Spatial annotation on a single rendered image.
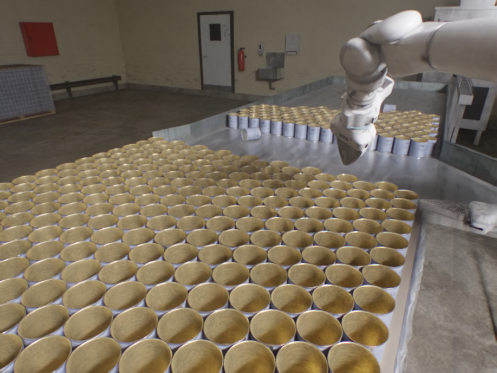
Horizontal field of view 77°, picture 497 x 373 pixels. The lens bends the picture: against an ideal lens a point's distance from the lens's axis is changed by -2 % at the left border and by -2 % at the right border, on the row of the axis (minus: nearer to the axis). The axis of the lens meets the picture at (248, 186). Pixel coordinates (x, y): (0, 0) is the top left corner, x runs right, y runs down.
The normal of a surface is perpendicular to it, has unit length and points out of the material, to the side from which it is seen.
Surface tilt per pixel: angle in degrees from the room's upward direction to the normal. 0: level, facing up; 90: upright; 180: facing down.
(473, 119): 90
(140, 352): 89
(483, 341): 0
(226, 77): 90
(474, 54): 100
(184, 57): 90
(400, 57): 119
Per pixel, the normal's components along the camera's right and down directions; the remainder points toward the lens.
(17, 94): 0.88, 0.19
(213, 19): -0.50, 0.37
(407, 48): -0.91, 0.39
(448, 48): -0.98, 0.01
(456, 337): 0.00, -0.90
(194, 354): 0.27, 0.39
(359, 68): -0.70, 0.67
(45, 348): 0.57, 0.34
